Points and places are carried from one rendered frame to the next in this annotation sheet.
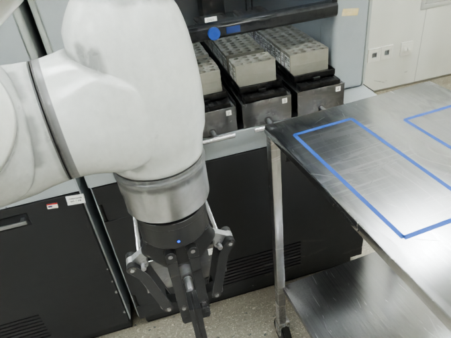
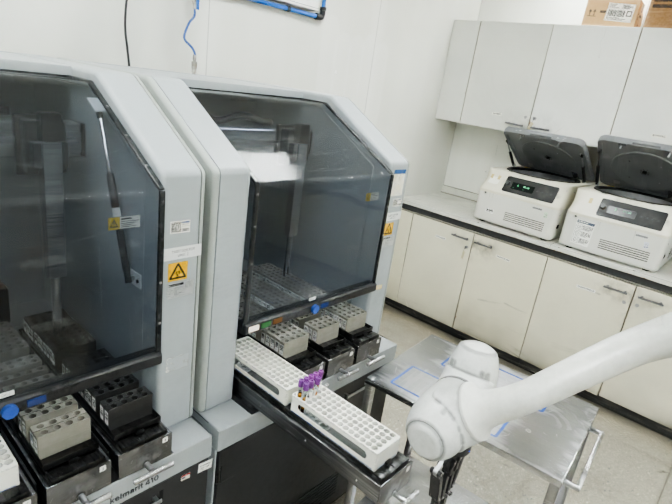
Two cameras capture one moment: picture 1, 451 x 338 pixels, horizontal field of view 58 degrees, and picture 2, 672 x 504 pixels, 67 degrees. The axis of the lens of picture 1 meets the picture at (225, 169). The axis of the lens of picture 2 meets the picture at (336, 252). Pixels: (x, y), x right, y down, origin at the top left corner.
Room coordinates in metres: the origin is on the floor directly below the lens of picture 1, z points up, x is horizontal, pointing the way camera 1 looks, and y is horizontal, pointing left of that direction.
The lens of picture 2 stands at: (-0.18, 0.89, 1.68)
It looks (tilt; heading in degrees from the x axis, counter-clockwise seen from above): 19 degrees down; 321
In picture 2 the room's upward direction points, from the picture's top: 8 degrees clockwise
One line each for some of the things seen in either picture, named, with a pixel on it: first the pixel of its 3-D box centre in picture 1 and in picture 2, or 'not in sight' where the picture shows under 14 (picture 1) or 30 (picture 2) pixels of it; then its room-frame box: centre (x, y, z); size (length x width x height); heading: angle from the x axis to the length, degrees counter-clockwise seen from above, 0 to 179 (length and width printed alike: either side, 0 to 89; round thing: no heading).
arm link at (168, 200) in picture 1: (163, 178); not in sight; (0.34, 0.06, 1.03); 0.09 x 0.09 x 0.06
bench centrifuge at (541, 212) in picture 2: not in sight; (539, 180); (1.69, -2.32, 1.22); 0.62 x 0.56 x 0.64; 99
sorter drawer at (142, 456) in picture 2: not in sight; (88, 388); (1.13, 0.63, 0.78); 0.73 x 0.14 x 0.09; 11
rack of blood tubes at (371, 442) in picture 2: not in sight; (342, 424); (0.63, 0.12, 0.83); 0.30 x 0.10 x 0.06; 11
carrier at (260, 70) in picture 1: (254, 72); (325, 332); (1.04, -0.11, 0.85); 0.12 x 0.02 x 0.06; 100
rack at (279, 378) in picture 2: not in sight; (264, 369); (0.94, 0.18, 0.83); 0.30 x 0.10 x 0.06; 11
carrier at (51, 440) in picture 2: not in sight; (63, 436); (0.87, 0.73, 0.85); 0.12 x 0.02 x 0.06; 102
